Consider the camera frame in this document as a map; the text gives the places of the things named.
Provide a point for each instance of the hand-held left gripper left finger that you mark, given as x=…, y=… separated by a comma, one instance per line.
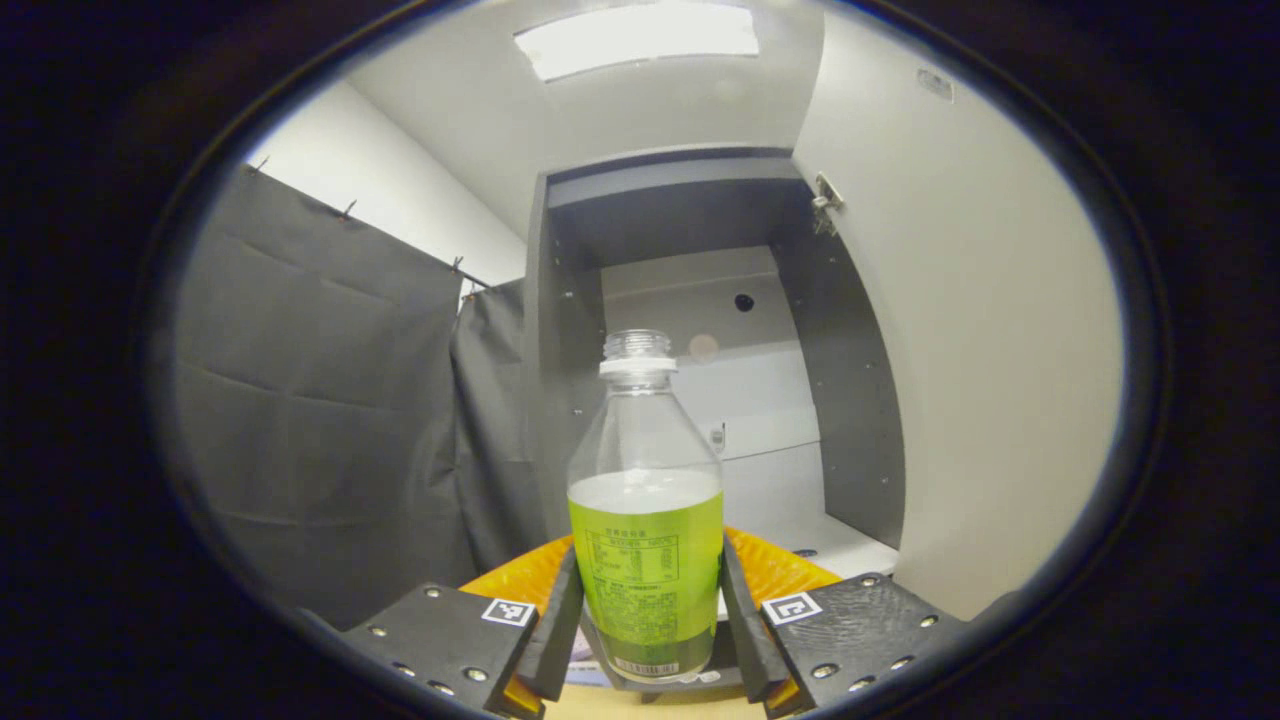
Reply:
x=562, y=640

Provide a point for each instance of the large ceiling light panel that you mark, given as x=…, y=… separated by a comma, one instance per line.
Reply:
x=635, y=38

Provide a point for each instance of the green label bottle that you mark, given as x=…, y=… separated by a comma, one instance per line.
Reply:
x=645, y=560

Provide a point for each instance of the black backdrop cloth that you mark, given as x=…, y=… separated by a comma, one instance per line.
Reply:
x=320, y=400

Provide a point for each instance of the grey cabinet door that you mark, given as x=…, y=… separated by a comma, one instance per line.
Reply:
x=980, y=350

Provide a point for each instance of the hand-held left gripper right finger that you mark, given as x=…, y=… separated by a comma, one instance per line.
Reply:
x=742, y=640

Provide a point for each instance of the metal door hinge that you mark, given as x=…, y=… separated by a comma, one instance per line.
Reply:
x=826, y=203

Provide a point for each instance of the dark grey cabinet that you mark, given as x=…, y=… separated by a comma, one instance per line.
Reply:
x=545, y=400

